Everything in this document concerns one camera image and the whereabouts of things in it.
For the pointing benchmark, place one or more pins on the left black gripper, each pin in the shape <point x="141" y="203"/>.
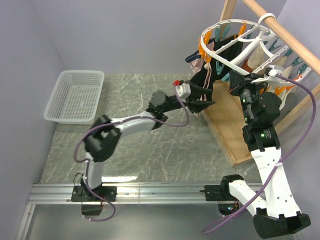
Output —
<point x="197" y="106"/>

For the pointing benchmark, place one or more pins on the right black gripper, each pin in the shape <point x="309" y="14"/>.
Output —
<point x="238" y="81"/>

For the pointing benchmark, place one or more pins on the black boxer briefs tan waistband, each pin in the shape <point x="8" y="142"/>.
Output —
<point x="205" y="81"/>

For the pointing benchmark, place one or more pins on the pink underwear navy trim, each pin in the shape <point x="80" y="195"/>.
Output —
<point x="199" y="59"/>

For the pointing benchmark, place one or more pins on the white round clip hanger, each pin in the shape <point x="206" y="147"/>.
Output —
<point x="255" y="35"/>

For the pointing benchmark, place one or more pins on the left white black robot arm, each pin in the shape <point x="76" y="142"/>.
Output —
<point x="101" y="140"/>

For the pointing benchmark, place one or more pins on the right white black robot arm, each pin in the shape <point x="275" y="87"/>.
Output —
<point x="278" y="213"/>

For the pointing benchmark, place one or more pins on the cream hanging underwear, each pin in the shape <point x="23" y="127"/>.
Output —
<point x="258" y="57"/>

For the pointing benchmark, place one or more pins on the pale green hanging underwear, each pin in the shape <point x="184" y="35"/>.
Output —
<point x="282" y="93"/>

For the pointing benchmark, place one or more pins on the rust orange hanging garment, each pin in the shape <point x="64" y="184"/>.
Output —
<point x="246" y="67"/>

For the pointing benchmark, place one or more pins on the black hanging garment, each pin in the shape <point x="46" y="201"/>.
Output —
<point x="231" y="52"/>

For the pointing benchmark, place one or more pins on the white plastic basket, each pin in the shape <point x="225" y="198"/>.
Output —
<point x="75" y="97"/>

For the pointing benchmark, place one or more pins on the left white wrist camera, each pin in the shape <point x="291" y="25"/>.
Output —
<point x="182" y="89"/>

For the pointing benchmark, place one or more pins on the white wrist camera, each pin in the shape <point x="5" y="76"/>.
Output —
<point x="274" y="70"/>
<point x="182" y="89"/>

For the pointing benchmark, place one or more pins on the wooden drying rack frame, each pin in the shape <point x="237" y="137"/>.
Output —
<point x="226" y="118"/>

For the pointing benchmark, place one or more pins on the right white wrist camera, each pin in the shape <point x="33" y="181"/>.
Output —
<point x="274" y="70"/>

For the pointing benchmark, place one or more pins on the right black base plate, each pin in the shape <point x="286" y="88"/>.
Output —
<point x="221" y="192"/>

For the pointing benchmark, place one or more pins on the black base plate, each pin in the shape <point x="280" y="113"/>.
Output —
<point x="92" y="201"/>
<point x="221" y="192"/>

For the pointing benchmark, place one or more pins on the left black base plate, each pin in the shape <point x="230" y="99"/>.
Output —
<point x="92" y="201"/>

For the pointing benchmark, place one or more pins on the aluminium mounting rail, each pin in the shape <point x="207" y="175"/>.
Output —
<point x="141" y="193"/>

